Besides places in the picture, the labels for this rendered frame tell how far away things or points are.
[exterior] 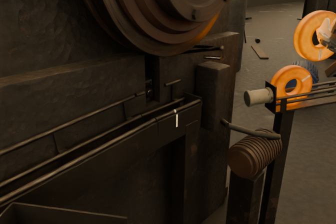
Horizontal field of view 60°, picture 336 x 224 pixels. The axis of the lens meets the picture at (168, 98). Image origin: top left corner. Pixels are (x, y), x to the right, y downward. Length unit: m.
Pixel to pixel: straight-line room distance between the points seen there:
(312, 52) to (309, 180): 1.05
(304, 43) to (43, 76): 0.75
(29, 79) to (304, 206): 1.44
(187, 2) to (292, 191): 1.35
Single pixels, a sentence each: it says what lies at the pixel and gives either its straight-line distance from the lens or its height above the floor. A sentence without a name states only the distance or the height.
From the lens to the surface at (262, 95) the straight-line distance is 1.10.
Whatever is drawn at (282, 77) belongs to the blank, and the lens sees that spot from 1.12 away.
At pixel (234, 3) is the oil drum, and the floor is 0.82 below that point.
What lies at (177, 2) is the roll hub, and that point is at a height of 1.02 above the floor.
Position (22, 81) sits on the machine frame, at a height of 0.87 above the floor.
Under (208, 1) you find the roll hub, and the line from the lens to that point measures 0.76.
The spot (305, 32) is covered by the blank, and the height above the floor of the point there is 0.92.
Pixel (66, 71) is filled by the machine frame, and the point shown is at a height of 0.87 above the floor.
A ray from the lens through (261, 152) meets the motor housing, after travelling 1.08.
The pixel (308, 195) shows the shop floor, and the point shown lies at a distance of 1.81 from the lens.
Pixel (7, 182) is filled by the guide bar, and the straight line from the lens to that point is 0.73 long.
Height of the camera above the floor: 1.07
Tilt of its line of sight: 22 degrees down
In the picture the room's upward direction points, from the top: straight up
